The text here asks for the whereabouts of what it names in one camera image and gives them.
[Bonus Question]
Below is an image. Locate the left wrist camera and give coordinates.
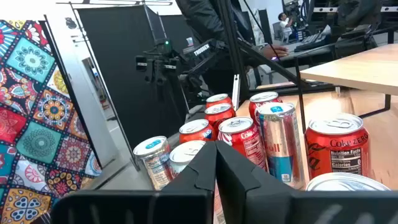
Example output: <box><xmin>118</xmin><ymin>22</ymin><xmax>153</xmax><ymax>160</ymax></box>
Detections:
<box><xmin>154</xmin><ymin>39</ymin><xmax>174</xmax><ymax>56</ymax></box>

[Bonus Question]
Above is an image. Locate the red Coca-Cola can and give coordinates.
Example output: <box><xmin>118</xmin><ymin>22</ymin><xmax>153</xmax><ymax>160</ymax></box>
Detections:
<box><xmin>248</xmin><ymin>91</ymin><xmax>284</xmax><ymax>127</ymax></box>
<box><xmin>217</xmin><ymin>116</ymin><xmax>269</xmax><ymax>172</ymax></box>

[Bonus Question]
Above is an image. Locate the colourful patterned cloth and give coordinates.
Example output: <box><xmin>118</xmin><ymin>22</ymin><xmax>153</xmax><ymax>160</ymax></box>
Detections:
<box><xmin>0</xmin><ymin>19</ymin><xmax>103</xmax><ymax>224</ymax></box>

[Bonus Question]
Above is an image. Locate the tall Red Bull can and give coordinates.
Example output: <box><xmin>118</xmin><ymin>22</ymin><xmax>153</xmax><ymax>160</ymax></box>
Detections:
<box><xmin>256</xmin><ymin>101</ymin><xmax>305</xmax><ymax>190</ymax></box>

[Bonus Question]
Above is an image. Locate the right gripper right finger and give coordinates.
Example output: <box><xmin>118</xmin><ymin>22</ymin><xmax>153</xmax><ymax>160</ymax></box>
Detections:
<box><xmin>215</xmin><ymin>140</ymin><xmax>398</xmax><ymax>224</ymax></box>

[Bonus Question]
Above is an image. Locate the black table frame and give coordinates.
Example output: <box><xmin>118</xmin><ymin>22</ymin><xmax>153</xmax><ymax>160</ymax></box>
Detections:
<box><xmin>216</xmin><ymin>0</ymin><xmax>338</xmax><ymax>102</ymax></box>

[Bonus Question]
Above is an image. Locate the white plastic strip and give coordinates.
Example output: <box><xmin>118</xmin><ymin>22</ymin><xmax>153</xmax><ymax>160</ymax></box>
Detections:
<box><xmin>231</xmin><ymin>73</ymin><xmax>241</xmax><ymax>111</ymax></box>

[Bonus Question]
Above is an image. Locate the black partition panel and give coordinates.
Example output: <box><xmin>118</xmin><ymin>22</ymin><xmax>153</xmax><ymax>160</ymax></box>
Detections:
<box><xmin>76</xmin><ymin>4</ymin><xmax>195</xmax><ymax>150</ymax></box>

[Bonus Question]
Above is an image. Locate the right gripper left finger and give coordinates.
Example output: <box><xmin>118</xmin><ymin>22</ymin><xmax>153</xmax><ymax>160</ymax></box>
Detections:
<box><xmin>49</xmin><ymin>140</ymin><xmax>218</xmax><ymax>224</ymax></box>

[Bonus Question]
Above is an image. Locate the black keyboard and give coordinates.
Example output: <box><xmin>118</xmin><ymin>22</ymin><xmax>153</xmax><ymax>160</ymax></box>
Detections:
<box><xmin>294</xmin><ymin>30</ymin><xmax>332</xmax><ymax>53</ymax></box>

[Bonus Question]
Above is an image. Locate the person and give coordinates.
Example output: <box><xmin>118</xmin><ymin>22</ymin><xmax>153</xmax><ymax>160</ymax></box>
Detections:
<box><xmin>175</xmin><ymin>0</ymin><xmax>290</xmax><ymax>96</ymax></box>
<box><xmin>277</xmin><ymin>12</ymin><xmax>295</xmax><ymax>43</ymax></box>

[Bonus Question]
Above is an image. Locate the person's hand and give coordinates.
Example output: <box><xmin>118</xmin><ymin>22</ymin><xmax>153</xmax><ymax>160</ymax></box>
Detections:
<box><xmin>262</xmin><ymin>44</ymin><xmax>290</xmax><ymax>60</ymax></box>

